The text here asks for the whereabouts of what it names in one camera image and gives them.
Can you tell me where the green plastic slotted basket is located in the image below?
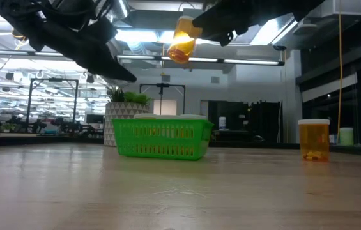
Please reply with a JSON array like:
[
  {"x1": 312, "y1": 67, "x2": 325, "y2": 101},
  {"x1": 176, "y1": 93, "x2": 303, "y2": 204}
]
[{"x1": 111, "y1": 118, "x2": 215, "y2": 161}]

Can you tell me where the hanging yellow cable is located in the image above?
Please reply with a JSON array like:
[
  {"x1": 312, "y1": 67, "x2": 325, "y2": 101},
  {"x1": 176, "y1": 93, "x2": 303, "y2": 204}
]
[{"x1": 337, "y1": 12, "x2": 344, "y2": 144}]

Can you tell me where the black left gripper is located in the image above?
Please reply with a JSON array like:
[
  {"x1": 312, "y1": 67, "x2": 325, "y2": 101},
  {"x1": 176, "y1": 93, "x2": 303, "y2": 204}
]
[{"x1": 38, "y1": 17, "x2": 138, "y2": 83}]

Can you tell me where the black cabinet row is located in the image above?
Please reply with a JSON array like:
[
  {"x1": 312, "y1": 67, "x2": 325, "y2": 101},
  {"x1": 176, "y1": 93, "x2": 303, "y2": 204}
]
[{"x1": 208, "y1": 100, "x2": 284, "y2": 144}]

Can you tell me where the round ceiling fixture yellow cable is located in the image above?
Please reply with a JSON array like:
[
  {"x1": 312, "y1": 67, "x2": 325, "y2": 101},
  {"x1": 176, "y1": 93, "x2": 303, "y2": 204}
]
[{"x1": 10, "y1": 27, "x2": 28, "y2": 43}]

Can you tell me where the silver round air duct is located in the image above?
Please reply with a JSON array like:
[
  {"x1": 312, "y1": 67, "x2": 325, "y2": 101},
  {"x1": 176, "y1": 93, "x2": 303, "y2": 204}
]
[{"x1": 109, "y1": 0, "x2": 130, "y2": 19}]

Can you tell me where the wide black metal frame stand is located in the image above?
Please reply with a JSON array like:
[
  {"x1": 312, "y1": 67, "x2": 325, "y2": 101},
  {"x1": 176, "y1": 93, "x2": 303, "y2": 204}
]
[{"x1": 26, "y1": 77, "x2": 80, "y2": 134}]

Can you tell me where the narrow black metal frame stand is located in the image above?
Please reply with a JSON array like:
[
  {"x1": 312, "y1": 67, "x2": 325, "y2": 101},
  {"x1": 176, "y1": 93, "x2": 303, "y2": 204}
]
[{"x1": 139, "y1": 82, "x2": 187, "y2": 118}]

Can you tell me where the dark green leafy plant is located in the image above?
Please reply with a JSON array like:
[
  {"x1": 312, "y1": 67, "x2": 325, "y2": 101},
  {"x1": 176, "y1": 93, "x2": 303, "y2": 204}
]
[{"x1": 106, "y1": 85, "x2": 126, "y2": 104}]

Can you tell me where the white triangle-patterned planter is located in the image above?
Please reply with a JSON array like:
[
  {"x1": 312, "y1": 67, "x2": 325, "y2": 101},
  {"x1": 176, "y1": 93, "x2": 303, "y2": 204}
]
[{"x1": 103, "y1": 101, "x2": 151, "y2": 148}]

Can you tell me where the light green bushy plant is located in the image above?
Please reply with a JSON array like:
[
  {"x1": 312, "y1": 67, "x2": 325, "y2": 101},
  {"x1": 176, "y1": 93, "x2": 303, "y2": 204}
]
[{"x1": 123, "y1": 91, "x2": 153, "y2": 105}]

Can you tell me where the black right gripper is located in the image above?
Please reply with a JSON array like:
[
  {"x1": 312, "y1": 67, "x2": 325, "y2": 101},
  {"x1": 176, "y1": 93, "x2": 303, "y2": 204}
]
[{"x1": 192, "y1": 0, "x2": 298, "y2": 47}]

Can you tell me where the dark computer monitor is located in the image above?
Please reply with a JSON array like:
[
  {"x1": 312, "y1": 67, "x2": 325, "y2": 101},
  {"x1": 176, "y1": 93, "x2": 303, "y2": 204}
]
[{"x1": 86, "y1": 114, "x2": 105, "y2": 125}]

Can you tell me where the pale green cup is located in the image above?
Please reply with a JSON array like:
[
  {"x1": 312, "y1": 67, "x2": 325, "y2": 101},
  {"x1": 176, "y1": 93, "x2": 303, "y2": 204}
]
[{"x1": 339, "y1": 127, "x2": 355, "y2": 147}]

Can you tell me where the white board panel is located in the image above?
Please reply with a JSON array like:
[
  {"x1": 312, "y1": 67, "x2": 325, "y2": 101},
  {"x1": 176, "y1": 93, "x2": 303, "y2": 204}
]
[{"x1": 153, "y1": 99, "x2": 178, "y2": 116}]

